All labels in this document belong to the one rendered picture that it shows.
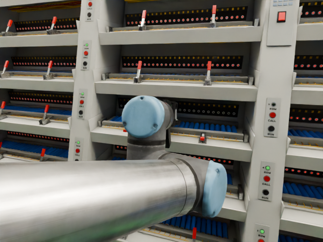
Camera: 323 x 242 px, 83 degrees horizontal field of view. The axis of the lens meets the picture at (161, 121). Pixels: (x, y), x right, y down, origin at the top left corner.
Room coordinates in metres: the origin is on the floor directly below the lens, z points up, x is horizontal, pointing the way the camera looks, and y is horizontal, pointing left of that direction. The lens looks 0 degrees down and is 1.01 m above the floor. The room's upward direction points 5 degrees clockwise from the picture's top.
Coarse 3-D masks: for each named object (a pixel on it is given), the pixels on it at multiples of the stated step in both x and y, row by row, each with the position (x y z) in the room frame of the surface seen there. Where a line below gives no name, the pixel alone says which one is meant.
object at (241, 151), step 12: (96, 120) 0.77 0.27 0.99; (108, 120) 0.85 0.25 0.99; (228, 120) 0.76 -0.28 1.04; (96, 132) 0.73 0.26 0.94; (108, 132) 0.73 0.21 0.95; (120, 132) 0.73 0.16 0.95; (240, 132) 0.71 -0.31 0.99; (252, 132) 0.60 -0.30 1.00; (120, 144) 0.72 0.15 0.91; (180, 144) 0.65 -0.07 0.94; (192, 144) 0.63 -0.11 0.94; (204, 144) 0.63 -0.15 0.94; (216, 144) 0.63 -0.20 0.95; (228, 144) 0.63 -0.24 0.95; (240, 144) 0.62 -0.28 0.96; (252, 144) 0.58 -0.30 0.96; (216, 156) 0.63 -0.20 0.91; (228, 156) 0.62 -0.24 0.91; (240, 156) 0.60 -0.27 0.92
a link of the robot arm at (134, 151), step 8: (128, 144) 0.41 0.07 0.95; (136, 144) 0.39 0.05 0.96; (144, 144) 0.39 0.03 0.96; (152, 144) 0.39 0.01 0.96; (160, 144) 0.40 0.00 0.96; (128, 152) 0.41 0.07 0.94; (136, 152) 0.39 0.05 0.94; (144, 152) 0.39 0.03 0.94; (152, 152) 0.39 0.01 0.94; (160, 152) 0.39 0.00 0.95
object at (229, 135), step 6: (114, 126) 0.75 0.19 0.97; (120, 126) 0.76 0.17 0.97; (174, 132) 0.70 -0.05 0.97; (180, 132) 0.69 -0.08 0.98; (186, 132) 0.69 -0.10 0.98; (192, 132) 0.68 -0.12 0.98; (198, 132) 0.67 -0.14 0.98; (204, 132) 0.67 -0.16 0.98; (210, 132) 0.66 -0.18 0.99; (216, 132) 0.66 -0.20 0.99; (222, 132) 0.66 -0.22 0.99; (228, 132) 0.66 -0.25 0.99; (210, 138) 0.65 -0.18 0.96; (216, 138) 0.65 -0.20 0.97; (228, 138) 0.65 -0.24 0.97; (234, 138) 0.65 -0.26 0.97; (240, 138) 0.64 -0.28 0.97
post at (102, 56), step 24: (96, 0) 0.74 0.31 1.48; (120, 0) 0.88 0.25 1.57; (96, 24) 0.74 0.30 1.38; (120, 24) 0.90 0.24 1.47; (96, 48) 0.74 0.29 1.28; (120, 48) 0.92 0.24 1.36; (96, 96) 0.76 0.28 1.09; (72, 120) 0.76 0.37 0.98; (72, 144) 0.76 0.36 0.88; (96, 144) 0.79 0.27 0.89
